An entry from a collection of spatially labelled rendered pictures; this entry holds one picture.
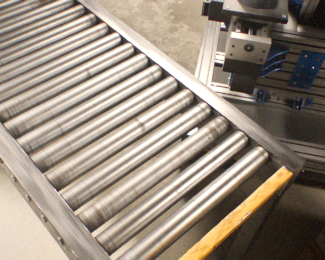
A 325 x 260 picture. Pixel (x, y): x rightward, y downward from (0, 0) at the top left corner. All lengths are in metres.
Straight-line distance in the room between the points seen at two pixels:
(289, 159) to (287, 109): 0.98
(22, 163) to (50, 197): 0.12
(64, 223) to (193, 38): 1.94
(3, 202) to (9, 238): 0.17
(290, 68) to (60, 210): 1.05
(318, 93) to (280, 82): 0.16
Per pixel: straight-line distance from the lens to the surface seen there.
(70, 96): 1.04
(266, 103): 1.91
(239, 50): 1.34
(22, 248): 1.72
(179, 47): 2.50
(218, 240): 0.79
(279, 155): 0.97
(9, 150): 0.96
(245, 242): 1.33
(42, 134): 0.97
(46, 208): 0.85
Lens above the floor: 1.53
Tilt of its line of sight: 50 degrees down
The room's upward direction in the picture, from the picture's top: 5 degrees clockwise
